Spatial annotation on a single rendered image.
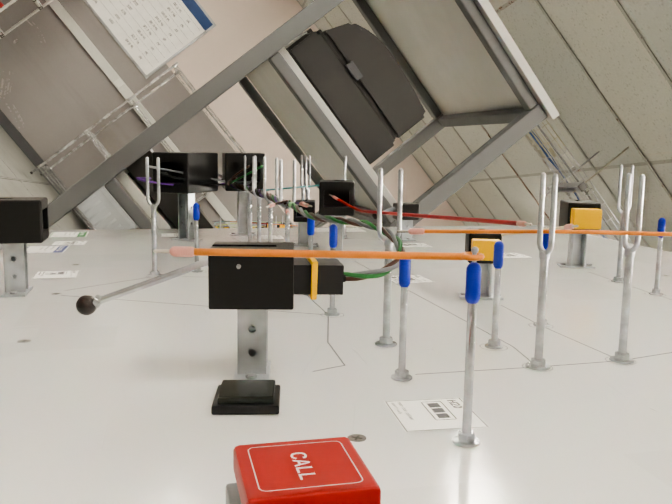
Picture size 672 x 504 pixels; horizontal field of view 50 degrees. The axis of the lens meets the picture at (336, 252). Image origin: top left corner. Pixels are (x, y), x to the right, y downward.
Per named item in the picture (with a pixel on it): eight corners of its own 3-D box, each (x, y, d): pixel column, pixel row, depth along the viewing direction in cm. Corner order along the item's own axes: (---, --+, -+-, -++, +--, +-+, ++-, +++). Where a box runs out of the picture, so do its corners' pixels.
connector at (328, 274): (271, 285, 51) (272, 257, 51) (339, 286, 52) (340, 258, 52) (274, 294, 48) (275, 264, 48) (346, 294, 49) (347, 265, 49)
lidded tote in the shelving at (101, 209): (70, 199, 715) (96, 178, 718) (77, 199, 756) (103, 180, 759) (110, 247, 724) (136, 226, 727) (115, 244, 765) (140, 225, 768)
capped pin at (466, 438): (446, 439, 40) (454, 245, 38) (469, 435, 40) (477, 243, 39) (463, 450, 38) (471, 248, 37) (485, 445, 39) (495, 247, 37)
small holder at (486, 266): (494, 286, 84) (497, 224, 83) (505, 302, 75) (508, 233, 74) (454, 284, 85) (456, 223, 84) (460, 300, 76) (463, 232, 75)
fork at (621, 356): (640, 363, 54) (655, 174, 52) (618, 365, 54) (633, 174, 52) (624, 356, 56) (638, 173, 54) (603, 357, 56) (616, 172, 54)
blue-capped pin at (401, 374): (389, 374, 51) (392, 253, 50) (410, 374, 51) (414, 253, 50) (392, 381, 49) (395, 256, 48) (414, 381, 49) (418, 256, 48)
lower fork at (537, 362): (556, 370, 53) (568, 173, 50) (533, 371, 52) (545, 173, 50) (541, 362, 54) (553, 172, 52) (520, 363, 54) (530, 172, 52)
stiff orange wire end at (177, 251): (156, 254, 39) (156, 244, 39) (481, 260, 39) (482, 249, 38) (150, 258, 37) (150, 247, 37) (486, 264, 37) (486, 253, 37)
